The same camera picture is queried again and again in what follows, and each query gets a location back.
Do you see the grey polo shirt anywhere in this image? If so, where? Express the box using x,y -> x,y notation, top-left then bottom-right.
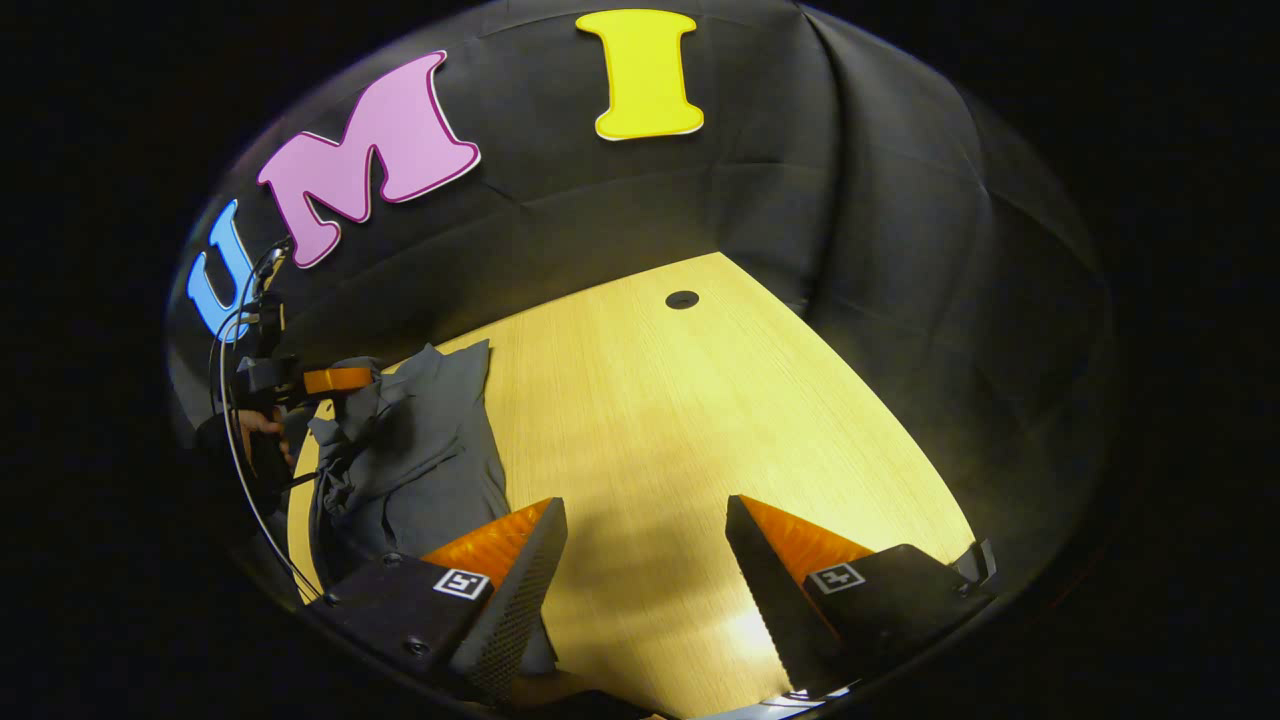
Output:
303,338 -> 561,676

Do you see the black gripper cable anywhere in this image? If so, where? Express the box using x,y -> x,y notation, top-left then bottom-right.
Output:
217,245 -> 323,603

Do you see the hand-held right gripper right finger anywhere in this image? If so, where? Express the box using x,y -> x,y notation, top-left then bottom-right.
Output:
725,494 -> 1001,698

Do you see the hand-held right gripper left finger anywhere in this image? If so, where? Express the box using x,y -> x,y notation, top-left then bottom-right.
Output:
320,497 -> 569,703

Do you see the black backdrop cloth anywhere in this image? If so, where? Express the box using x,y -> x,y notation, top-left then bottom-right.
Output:
165,0 -> 1116,601

